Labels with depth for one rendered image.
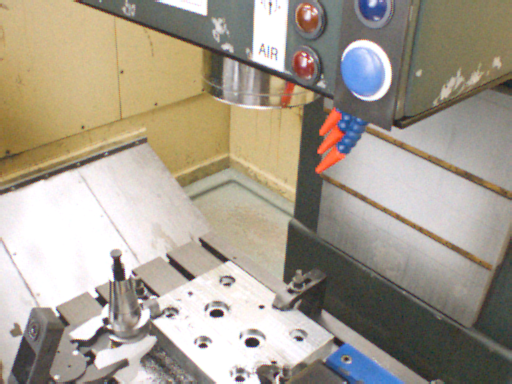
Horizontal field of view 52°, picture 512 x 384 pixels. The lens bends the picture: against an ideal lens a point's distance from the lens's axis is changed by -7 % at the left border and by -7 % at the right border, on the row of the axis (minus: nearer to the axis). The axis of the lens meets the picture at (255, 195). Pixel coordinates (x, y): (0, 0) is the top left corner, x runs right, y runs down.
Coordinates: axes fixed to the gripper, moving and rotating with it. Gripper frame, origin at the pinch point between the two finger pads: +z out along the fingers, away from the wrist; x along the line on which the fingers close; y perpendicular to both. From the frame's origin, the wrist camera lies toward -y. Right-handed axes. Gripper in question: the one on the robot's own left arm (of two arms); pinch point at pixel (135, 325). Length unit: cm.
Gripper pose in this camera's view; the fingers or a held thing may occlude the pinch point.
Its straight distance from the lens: 76.1
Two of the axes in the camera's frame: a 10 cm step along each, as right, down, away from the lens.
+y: -0.3, 8.4, 5.5
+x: 6.8, 4.2, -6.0
